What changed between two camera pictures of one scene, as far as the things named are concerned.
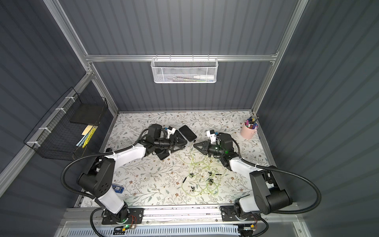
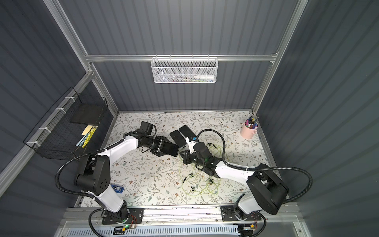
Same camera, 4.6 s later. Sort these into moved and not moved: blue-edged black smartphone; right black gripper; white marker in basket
Moved: right black gripper
Not moved: blue-edged black smartphone; white marker in basket
